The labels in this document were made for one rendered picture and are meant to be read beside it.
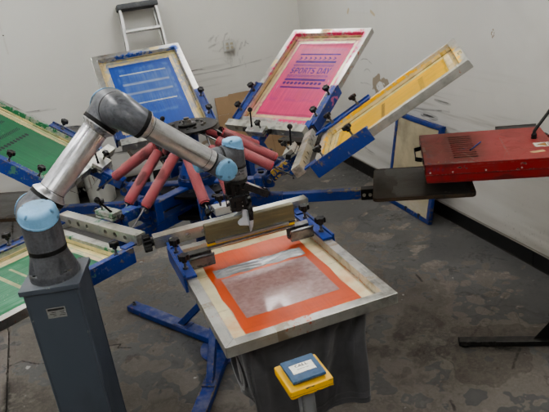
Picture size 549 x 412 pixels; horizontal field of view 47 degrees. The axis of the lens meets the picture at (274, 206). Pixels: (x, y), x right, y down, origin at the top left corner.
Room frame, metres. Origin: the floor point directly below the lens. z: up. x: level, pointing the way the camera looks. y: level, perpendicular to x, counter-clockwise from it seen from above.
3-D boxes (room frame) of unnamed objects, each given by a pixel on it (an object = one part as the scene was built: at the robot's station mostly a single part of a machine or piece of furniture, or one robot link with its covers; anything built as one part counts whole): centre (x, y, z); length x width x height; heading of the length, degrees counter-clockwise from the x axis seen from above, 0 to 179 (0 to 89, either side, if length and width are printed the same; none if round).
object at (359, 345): (1.76, -0.05, 0.74); 0.45 x 0.03 x 0.43; 108
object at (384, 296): (2.03, 0.04, 0.97); 0.79 x 0.58 x 0.04; 18
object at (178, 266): (2.17, 0.38, 0.98); 0.30 x 0.05 x 0.07; 18
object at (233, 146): (2.20, 0.12, 1.39); 0.09 x 0.08 x 0.11; 115
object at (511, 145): (2.74, -1.02, 1.06); 0.61 x 0.46 x 0.12; 78
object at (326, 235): (2.35, -0.15, 0.98); 0.30 x 0.05 x 0.07; 18
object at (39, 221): (1.79, 0.71, 1.37); 0.13 x 0.12 x 0.14; 25
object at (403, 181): (2.90, -0.28, 0.91); 1.34 x 0.40 x 0.08; 78
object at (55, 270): (1.79, 0.71, 1.25); 0.15 x 0.15 x 0.10
